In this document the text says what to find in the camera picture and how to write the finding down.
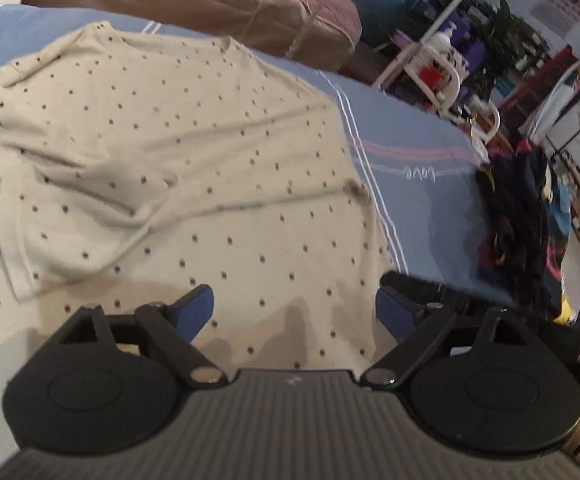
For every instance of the white pump bottle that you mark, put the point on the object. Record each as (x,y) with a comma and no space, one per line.
(445,39)

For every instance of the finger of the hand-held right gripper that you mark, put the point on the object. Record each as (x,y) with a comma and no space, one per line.
(420,285)

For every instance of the white trolley cart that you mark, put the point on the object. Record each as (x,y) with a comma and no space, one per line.
(450,75)

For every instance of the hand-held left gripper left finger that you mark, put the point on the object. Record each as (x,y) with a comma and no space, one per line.
(192,310)

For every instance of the beige polka dot shirt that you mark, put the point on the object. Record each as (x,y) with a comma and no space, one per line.
(195,160)

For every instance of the green plant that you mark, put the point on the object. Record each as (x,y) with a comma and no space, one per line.
(510,35)

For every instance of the blue striped bedsheet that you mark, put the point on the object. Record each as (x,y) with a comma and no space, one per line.
(410,210)

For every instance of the pile of dark clothes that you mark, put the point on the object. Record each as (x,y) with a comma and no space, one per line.
(520,220)

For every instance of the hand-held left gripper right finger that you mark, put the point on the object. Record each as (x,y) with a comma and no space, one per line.
(395,315)

